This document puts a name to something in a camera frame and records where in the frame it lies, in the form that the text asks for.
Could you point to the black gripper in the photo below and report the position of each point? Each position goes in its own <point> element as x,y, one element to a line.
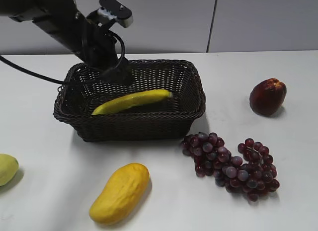
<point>104,51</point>

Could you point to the yellow banana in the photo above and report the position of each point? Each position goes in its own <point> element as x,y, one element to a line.
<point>132,100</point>

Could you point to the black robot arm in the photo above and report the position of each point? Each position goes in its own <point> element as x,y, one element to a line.
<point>58,18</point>

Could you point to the black woven basket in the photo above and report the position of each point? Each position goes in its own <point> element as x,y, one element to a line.
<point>168,119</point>

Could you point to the yellow mango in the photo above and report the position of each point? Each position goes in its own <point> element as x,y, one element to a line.
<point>121,194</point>

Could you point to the green mango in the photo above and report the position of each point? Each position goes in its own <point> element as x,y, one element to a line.
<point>8,168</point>

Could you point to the dark red peach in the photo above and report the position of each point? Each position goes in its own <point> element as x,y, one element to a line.
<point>267,97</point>

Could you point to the purple grape bunch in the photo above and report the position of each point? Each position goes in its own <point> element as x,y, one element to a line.
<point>251,173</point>

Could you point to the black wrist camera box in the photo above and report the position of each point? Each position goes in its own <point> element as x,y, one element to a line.
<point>109,13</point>

